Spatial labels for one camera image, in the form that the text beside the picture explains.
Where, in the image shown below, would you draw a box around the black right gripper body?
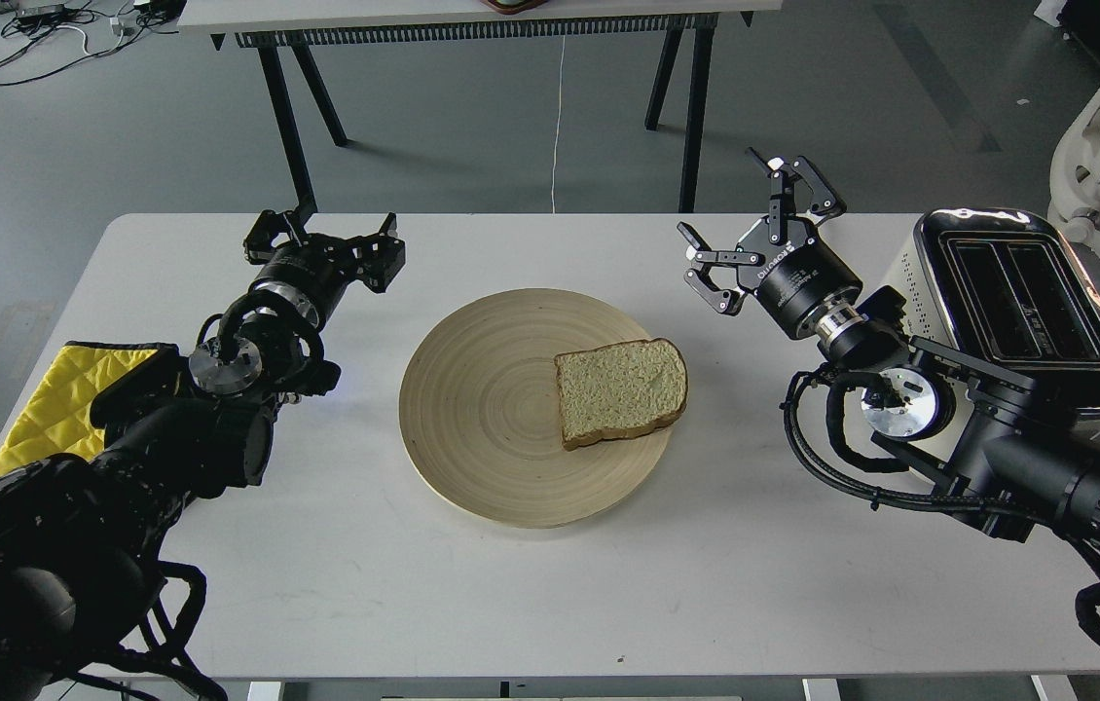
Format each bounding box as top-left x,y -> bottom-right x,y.
737,216 -> 862,339

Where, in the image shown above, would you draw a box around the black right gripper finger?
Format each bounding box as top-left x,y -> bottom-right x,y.
677,222 -> 761,316
747,147 -> 847,245

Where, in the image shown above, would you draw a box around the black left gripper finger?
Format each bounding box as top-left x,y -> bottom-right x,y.
336,213 -> 406,294
243,209 -> 309,265

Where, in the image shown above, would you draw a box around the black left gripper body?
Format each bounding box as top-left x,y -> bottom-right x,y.
252,234 -> 362,314

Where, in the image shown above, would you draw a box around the slice of brown bread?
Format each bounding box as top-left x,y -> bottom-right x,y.
554,338 -> 689,450

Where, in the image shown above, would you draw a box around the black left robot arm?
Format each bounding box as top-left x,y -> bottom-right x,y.
0,211 -> 406,700

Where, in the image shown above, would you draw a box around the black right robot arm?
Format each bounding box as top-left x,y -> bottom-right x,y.
678,157 -> 1100,648

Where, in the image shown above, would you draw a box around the cream and chrome toaster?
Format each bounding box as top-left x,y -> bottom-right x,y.
883,208 -> 1100,493

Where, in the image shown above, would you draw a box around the round wooden plate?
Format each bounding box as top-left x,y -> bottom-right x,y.
399,288 -> 672,529

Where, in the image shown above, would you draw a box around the black-legged background table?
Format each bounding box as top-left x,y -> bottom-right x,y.
176,1 -> 781,221

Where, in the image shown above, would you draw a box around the yellow quilted cloth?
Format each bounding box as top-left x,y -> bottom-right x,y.
0,341 -> 179,479

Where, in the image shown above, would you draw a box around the thin white hanging cable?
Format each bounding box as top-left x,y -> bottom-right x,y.
551,35 -> 567,213

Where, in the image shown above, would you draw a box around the floor cables and power strips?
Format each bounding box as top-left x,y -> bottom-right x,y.
0,0 -> 187,100

